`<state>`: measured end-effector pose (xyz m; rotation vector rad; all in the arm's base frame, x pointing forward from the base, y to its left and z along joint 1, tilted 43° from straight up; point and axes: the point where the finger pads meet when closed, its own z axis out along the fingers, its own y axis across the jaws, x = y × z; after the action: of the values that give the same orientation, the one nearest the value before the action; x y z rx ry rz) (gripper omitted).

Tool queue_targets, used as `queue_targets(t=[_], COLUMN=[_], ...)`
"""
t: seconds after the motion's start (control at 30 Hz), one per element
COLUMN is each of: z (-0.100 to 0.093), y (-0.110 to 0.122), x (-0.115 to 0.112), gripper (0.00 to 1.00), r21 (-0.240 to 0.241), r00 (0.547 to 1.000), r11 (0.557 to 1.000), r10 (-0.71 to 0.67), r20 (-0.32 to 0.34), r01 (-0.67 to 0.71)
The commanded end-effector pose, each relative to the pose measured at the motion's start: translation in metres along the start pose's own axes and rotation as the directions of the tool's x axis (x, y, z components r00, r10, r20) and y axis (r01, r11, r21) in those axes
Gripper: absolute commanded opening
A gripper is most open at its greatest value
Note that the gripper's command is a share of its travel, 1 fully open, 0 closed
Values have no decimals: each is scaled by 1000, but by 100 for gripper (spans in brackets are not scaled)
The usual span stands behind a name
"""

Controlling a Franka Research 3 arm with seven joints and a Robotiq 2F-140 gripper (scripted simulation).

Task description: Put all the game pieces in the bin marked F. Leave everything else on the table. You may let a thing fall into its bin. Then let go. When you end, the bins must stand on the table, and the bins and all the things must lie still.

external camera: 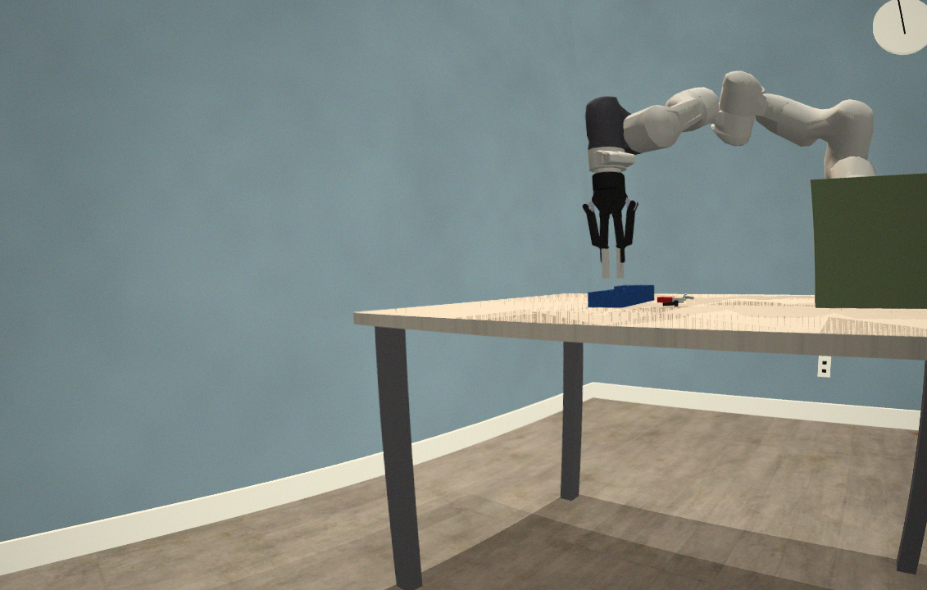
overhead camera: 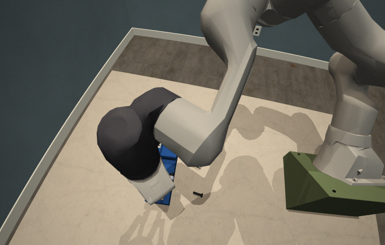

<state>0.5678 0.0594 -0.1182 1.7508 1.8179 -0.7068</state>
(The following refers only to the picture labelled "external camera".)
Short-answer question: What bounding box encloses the blue bin rack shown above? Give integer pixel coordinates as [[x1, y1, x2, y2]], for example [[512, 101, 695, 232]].
[[588, 285, 655, 308]]

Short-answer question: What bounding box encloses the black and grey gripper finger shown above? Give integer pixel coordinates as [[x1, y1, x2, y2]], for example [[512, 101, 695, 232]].
[[583, 198, 610, 279], [610, 197, 638, 279]]

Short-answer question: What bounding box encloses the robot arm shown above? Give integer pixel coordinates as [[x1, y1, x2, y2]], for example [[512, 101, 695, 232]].
[[585, 71, 876, 179]]

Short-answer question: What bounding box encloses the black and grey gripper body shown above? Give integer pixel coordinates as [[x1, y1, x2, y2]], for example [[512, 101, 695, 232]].
[[592, 172, 628, 215]]

